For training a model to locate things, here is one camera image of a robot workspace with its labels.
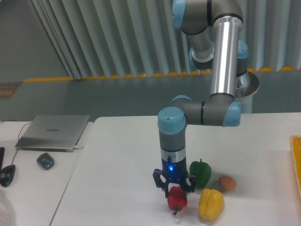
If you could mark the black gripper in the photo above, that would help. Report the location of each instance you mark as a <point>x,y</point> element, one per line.
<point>174,173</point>

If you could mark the red bell pepper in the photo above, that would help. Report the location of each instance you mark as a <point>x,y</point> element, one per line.
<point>176,199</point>

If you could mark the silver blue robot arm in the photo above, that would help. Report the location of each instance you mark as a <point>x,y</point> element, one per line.
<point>213,28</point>

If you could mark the yellow basket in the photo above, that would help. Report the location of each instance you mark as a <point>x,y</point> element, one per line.
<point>295,144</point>

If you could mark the green bell pepper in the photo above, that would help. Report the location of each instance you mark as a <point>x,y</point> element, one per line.
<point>202,171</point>

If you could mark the yellow bell pepper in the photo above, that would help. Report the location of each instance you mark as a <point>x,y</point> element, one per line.
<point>211,204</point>

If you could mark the brown egg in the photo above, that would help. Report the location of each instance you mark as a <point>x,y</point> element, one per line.
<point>227,182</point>

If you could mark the silver laptop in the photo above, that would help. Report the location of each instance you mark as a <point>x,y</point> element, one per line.
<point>58,133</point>

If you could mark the dark earbuds case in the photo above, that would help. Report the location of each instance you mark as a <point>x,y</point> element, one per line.
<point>45,161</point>

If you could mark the black computer mouse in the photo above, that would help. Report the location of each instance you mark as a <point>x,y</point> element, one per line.
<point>7,175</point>

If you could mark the black keyboard edge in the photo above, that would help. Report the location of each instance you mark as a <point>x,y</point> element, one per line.
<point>2,152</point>

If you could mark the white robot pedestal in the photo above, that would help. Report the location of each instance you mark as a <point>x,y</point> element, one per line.
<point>246,87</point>

